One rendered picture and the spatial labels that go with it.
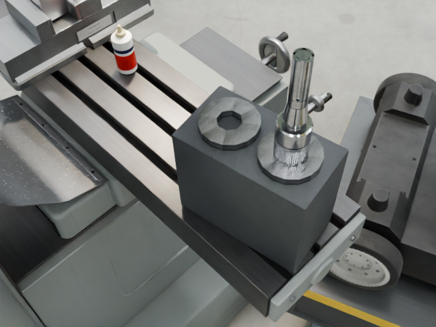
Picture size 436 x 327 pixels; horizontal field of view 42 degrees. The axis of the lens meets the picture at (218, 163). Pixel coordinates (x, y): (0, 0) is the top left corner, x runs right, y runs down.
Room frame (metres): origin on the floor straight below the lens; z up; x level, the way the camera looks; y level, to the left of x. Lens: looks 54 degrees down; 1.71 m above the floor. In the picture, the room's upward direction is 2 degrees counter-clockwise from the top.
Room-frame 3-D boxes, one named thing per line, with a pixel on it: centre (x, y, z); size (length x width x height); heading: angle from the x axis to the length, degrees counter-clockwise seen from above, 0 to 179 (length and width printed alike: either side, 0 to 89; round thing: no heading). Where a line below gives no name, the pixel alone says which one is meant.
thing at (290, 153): (0.46, -0.10, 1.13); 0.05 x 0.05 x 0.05
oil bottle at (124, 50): (0.84, 0.18, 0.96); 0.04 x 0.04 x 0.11
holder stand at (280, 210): (0.49, -0.06, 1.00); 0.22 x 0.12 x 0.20; 53
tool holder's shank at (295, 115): (0.46, -0.10, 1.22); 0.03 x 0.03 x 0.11
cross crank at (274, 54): (1.16, -0.14, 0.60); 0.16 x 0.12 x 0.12; 133
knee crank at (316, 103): (1.08, -0.26, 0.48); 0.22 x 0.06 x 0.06; 133
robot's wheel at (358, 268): (0.60, -0.32, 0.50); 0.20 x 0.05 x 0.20; 64
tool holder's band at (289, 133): (0.46, -0.10, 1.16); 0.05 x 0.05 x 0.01
